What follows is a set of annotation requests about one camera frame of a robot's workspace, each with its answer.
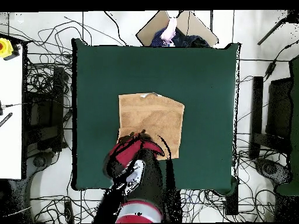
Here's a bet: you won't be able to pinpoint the dark green table cloth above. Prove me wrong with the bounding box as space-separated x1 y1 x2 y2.
71 38 241 195

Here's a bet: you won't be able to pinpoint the white side table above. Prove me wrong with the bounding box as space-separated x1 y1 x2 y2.
0 44 24 180

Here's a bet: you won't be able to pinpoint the black loose floor cables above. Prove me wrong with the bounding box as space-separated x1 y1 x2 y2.
30 193 103 223
23 16 74 94

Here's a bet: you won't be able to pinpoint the brown cardboard box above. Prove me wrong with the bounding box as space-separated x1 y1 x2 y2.
135 10 219 48

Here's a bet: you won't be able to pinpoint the black upright bar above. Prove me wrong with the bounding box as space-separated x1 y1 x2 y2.
250 76 264 160

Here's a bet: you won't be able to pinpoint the black flat panel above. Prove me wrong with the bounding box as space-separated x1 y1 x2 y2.
266 78 293 138

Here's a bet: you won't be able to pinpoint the yellow emergency stop button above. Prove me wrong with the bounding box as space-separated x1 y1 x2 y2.
0 37 14 58

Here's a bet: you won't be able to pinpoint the black tangled cable bundle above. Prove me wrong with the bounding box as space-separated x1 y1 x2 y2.
235 139 281 222

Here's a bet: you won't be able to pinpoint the black thin rod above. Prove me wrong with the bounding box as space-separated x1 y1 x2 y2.
256 10 299 46

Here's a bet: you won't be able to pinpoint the dark blue laundry pile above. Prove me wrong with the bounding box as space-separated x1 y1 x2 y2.
150 27 211 48

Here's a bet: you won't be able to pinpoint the grey round pedestal foot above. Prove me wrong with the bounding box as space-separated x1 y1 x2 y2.
254 158 293 186
25 151 57 171

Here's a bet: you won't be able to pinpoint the orange terry towel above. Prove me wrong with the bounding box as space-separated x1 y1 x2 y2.
117 92 185 161

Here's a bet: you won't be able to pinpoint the black equipment box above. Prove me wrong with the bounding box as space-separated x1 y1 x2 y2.
25 66 67 152

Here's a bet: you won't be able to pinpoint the blue and black cables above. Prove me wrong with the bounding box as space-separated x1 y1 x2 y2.
179 188 226 222

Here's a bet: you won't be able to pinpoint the black power adapter cable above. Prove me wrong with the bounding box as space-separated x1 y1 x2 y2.
263 41 299 81

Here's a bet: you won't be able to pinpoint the pink cloth item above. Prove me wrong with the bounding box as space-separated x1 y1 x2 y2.
159 17 178 46

